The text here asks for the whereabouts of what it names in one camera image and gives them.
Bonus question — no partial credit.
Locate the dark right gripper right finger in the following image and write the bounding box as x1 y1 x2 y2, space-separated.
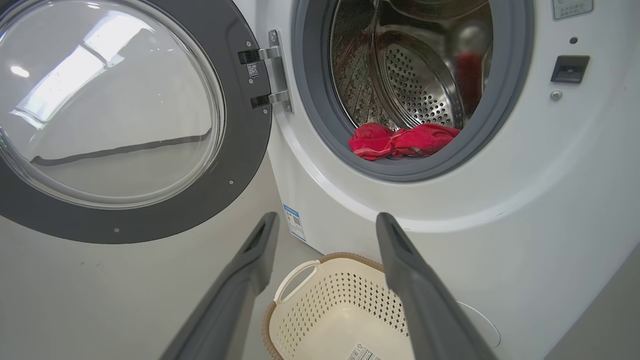
375 212 499 360

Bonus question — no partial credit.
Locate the white front-load washing machine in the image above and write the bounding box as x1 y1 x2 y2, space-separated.
232 0 640 360

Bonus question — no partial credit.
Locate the red basketball jersey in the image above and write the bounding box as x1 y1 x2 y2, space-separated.
348 122 462 162

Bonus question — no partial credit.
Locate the black round glass washer door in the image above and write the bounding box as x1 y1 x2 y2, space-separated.
0 0 274 245

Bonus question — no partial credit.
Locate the round white filter cover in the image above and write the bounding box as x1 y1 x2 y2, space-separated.
454 299 501 349

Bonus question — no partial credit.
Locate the cream perforated basket brown rim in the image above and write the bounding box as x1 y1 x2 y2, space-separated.
261 252 417 360

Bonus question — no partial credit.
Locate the white warning sticker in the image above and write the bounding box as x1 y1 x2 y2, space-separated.
551 0 595 21

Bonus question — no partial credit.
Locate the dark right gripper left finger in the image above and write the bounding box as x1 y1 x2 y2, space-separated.
159 211 280 360

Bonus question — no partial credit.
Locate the white product label sticker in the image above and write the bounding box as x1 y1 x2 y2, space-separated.
346 342 384 360

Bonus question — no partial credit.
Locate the blue energy label sticker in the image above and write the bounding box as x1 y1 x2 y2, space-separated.
282 203 307 244

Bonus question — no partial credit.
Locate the grey rubber door gasket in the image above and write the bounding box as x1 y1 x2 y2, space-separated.
292 0 535 183

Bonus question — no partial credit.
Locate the metal door hinge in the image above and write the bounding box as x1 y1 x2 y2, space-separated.
237 28 294 114

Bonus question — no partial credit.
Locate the steel perforated washer drum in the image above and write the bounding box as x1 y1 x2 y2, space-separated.
329 0 494 132

